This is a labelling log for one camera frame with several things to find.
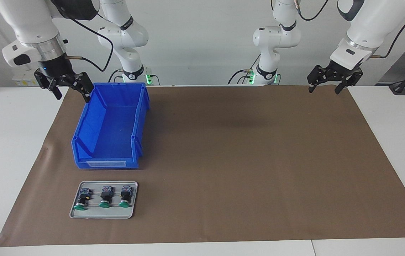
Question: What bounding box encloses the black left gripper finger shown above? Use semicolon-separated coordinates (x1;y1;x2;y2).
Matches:
307;65;329;94
335;69;364;95

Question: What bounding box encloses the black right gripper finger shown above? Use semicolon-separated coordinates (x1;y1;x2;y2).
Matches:
68;72;94;103
34;69;63;100

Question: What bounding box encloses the green push button switch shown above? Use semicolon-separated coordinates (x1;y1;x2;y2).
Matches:
73;187;93;211
118;185;133;208
98;185;114;208

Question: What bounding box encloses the white socket box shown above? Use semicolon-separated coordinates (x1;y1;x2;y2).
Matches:
12;67;43;87

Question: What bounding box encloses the blue plastic storage bin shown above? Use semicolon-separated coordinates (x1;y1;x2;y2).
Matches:
72;82;150;169

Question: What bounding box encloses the brown paper table mat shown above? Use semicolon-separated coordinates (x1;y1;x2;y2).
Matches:
0;85;405;247

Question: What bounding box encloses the grey metal tray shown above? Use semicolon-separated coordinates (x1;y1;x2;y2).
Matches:
69;181;138;219

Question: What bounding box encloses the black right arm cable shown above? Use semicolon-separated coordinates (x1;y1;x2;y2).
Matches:
64;12;114;73

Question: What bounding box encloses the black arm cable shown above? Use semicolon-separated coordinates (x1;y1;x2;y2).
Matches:
295;0;405;59
64;12;114;73

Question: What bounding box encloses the black base cable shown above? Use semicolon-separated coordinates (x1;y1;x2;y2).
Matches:
228;53;262;85
108;69;125;83

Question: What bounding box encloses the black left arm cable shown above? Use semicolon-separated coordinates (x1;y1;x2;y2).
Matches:
295;0;405;59

